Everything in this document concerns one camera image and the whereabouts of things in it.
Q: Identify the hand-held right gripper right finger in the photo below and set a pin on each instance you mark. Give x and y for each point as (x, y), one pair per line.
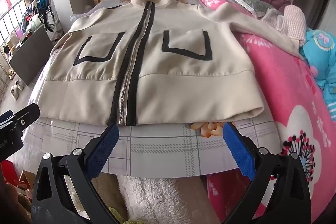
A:
(241, 153)

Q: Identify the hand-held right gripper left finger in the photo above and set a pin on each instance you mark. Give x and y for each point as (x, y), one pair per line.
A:
(102, 153)

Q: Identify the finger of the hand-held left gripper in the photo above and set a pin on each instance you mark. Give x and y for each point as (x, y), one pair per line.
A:
(26, 114)

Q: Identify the cream jacket with black trim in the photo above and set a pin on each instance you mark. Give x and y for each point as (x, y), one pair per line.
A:
(183, 82)

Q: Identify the pair of light slippers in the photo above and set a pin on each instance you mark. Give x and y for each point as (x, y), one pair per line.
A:
(17, 90)

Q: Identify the red box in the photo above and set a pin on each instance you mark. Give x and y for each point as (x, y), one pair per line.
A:
(10, 174)

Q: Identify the dark grey cabinet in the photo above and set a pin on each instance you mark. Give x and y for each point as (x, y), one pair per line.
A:
(31, 56)

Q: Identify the person's white fluffy robe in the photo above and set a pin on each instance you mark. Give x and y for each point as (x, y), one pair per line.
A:
(162, 200)

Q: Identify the pink floral blanket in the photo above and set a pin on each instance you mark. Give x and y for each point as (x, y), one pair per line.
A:
(283, 87)

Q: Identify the metal window railing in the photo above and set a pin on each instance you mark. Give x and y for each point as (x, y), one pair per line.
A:
(10, 22)

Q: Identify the wheelchair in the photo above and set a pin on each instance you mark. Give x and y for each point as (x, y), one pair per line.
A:
(47, 16)

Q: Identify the blue quilt with pink bows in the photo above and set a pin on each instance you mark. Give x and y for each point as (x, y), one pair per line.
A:
(320, 56)

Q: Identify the pink checked cloth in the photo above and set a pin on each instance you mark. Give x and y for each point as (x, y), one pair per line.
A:
(294, 22)

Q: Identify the grey leaf pillow with lace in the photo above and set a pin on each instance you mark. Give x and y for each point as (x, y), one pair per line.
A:
(249, 3)

